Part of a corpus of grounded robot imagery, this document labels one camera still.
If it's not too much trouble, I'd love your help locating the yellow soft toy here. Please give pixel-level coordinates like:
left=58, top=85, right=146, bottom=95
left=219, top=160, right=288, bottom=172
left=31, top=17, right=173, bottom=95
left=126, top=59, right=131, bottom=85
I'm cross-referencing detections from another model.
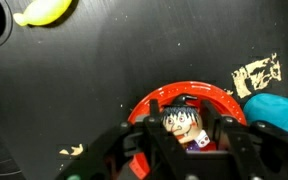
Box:
left=12, top=0, right=74, bottom=27

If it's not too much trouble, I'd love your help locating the small witch doll figure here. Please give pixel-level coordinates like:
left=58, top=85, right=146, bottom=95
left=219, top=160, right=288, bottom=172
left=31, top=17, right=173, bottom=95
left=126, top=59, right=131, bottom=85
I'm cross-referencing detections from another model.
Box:
left=161, top=93, right=212, bottom=153

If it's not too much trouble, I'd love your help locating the small torn tape residue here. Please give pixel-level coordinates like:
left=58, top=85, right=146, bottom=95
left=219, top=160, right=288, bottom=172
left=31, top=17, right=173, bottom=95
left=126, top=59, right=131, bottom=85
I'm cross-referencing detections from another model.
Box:
left=58, top=143, right=85, bottom=157

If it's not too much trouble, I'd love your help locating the red plastic bowl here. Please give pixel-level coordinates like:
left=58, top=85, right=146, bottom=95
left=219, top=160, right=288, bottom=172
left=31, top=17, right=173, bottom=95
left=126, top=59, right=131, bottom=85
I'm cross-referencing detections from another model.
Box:
left=126, top=80, right=248, bottom=180

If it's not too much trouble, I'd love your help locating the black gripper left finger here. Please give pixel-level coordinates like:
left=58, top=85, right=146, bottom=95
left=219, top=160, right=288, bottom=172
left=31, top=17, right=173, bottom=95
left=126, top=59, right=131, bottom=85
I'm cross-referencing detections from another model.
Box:
left=120, top=98, right=189, bottom=180

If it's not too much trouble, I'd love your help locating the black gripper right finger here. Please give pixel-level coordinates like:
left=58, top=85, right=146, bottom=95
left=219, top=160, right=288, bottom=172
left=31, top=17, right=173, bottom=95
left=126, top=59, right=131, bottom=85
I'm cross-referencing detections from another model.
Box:
left=201, top=99, right=269, bottom=180

